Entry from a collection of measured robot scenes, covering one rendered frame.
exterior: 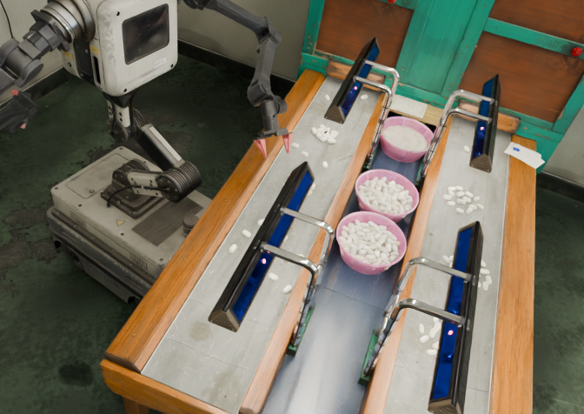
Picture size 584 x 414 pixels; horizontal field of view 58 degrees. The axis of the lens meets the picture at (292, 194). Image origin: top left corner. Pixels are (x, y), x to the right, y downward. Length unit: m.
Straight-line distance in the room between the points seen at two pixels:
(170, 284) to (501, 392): 1.07
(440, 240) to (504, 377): 0.57
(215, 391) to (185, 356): 0.14
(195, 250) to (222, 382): 0.47
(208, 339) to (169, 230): 0.74
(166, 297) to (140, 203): 0.70
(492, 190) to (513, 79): 0.56
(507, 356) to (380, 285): 0.47
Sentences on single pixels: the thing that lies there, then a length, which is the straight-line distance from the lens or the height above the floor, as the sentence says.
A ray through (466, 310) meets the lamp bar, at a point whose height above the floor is 1.11.
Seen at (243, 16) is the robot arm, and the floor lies 1.20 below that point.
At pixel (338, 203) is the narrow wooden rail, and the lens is 2.07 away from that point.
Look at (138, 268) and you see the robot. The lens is 2.30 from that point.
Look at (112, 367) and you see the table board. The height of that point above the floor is 0.74.
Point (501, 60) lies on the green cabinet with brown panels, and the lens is 2.67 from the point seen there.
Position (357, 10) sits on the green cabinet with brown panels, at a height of 1.13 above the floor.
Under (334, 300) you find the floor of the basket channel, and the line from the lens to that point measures 1.88.
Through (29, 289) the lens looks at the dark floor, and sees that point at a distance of 2.79.
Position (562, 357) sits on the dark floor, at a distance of 3.05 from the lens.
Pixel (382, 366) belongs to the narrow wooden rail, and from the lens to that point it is 1.69.
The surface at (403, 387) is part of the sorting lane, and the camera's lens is 1.71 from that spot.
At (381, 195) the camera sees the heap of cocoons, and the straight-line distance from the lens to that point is 2.22.
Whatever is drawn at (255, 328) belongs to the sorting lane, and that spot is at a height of 0.74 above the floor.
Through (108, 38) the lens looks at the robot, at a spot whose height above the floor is 1.35.
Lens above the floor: 2.19
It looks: 44 degrees down
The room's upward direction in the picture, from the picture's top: 11 degrees clockwise
